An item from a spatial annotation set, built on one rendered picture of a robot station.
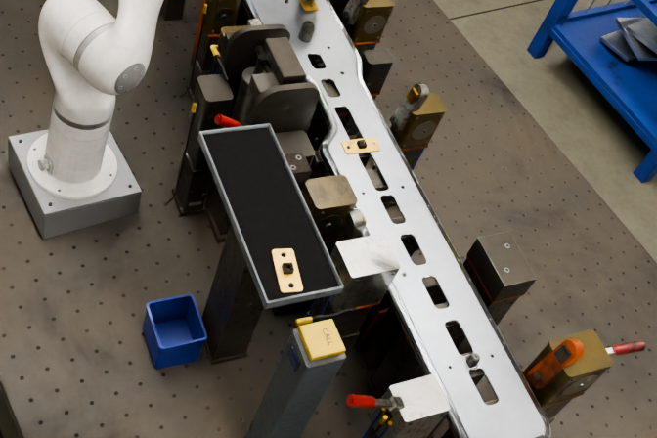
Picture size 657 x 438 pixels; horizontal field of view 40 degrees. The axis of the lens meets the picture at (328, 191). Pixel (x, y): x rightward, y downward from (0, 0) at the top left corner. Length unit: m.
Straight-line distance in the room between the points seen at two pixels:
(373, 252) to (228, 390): 0.46
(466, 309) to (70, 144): 0.86
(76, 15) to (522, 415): 1.09
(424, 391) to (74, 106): 0.86
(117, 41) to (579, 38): 2.70
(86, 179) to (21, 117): 0.32
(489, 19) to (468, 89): 1.57
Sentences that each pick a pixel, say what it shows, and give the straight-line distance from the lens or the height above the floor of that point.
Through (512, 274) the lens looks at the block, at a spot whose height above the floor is 1.03.
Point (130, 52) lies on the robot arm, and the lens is 1.69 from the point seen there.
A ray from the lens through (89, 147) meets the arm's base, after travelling 1.91.
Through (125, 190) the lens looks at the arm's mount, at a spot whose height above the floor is 0.78.
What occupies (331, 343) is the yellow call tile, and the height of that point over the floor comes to 1.16.
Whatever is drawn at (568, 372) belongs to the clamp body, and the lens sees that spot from 1.71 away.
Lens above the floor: 2.36
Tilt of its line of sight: 48 degrees down
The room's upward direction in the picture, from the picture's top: 23 degrees clockwise
